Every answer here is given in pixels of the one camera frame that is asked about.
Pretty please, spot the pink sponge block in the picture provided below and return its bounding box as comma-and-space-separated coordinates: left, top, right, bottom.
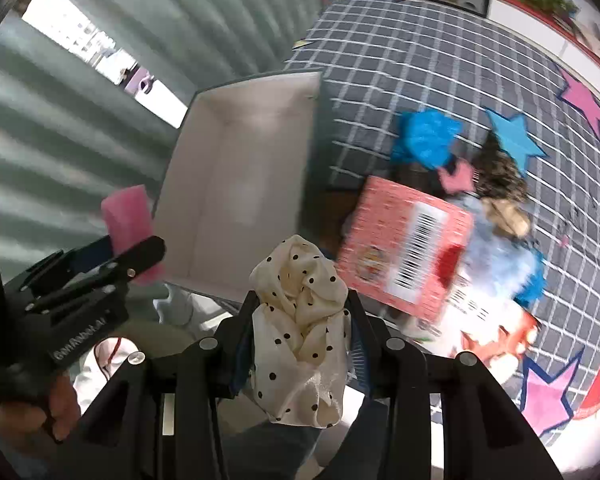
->
100, 185, 162, 286

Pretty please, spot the white fox print bag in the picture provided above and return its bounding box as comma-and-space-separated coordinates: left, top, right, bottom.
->
405, 276, 540, 384

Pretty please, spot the leopard print cloth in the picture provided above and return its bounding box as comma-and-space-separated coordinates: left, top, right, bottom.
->
471, 130, 528, 203

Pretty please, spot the pink black knit hat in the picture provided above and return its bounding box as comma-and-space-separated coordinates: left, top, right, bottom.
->
438, 158, 476, 195

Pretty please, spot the white polka dot scarf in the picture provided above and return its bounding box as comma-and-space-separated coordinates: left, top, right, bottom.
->
250, 235, 352, 429

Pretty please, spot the person's left hand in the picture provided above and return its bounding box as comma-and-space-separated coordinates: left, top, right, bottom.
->
0, 374, 81, 448

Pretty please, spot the grey fabric storage box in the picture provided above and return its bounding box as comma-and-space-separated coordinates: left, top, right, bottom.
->
154, 70, 337, 301

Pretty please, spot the blue cloth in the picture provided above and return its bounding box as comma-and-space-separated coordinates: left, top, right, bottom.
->
390, 108, 463, 170

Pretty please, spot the beige knit cloth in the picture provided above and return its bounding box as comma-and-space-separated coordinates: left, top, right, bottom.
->
480, 197, 531, 238

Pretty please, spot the white red tote bag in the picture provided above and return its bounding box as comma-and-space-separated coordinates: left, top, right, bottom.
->
73, 337, 122, 414

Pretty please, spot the grey grid play mat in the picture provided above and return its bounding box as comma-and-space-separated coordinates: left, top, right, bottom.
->
284, 0, 600, 456

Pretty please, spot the light blue fluffy duster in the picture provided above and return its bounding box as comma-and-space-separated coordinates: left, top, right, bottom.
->
450, 195, 545, 308

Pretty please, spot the red patterned cardboard box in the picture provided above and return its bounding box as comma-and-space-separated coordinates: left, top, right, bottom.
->
337, 177, 474, 322

